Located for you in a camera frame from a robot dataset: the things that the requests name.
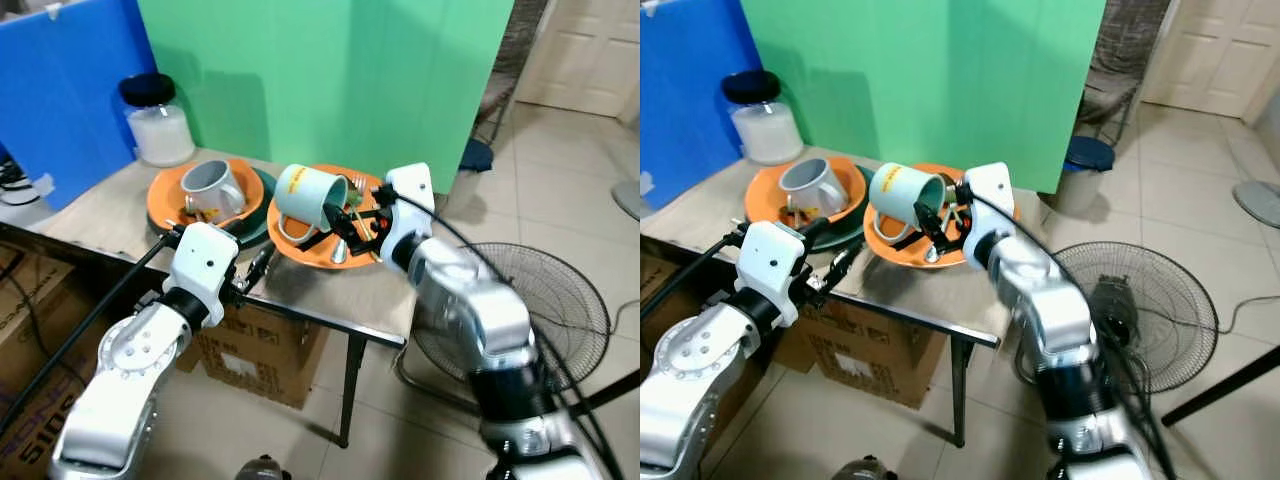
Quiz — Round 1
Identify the light green mug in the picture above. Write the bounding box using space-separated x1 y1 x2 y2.
867 161 948 247
271 163 350 247

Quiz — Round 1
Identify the orange plate with fork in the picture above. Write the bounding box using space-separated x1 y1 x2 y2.
862 162 1022 270
267 164 397 270

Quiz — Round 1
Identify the dark green plate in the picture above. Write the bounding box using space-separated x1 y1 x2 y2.
826 164 873 242
228 165 282 250

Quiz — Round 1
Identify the grey mug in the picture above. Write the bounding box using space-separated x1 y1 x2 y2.
777 156 850 222
179 159 249 224

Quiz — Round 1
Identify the orange plate with grey mug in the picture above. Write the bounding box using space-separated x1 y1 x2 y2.
146 157 267 232
744 154 867 227

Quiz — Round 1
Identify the small cardboard box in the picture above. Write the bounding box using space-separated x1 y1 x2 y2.
193 298 329 412
798 298 953 412

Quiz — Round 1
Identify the clear jar with black lid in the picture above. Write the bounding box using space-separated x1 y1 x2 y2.
118 72 197 169
721 69 805 167

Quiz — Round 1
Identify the bin with blue lid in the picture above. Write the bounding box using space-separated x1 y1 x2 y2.
1039 134 1117 217
458 137 497 174

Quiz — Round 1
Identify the green partition panel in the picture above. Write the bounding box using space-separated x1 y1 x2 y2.
740 0 1107 195
137 0 517 197

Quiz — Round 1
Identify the black metal table leg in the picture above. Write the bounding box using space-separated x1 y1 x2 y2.
949 337 974 449
338 334 368 449

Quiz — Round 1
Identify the large printed cardboard box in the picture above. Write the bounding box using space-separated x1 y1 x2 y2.
0 243 119 480
640 250 701 331

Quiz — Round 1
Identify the dark robot foot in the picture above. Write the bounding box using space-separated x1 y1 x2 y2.
831 454 898 480
234 454 292 480

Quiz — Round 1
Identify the blue partition panel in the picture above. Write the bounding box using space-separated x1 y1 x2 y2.
640 0 764 212
0 0 158 212

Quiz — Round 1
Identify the grey round fan base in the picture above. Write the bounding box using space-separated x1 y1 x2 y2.
611 179 641 222
1231 179 1280 230

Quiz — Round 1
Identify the dark woven chair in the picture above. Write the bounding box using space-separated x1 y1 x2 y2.
1074 0 1172 148
470 0 552 151

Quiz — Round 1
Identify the black floor fan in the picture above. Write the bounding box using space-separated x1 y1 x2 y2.
396 241 612 393
1012 241 1220 395

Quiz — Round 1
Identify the black slanted bar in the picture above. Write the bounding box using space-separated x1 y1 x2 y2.
576 368 641 416
1159 344 1280 428

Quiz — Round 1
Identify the cream panelled door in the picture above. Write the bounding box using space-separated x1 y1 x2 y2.
514 0 641 118
1139 0 1280 120

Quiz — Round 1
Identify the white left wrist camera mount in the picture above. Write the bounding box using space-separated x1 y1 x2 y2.
164 221 242 328
734 219 811 330

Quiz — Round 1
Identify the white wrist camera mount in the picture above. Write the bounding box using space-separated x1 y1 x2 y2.
379 162 437 268
164 221 242 328
734 219 811 330
962 161 1018 268

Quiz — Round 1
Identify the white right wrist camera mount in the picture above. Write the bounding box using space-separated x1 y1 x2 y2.
379 162 437 268
962 161 1018 268

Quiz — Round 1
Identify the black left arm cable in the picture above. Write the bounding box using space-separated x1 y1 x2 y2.
640 230 753 323
0 229 185 437

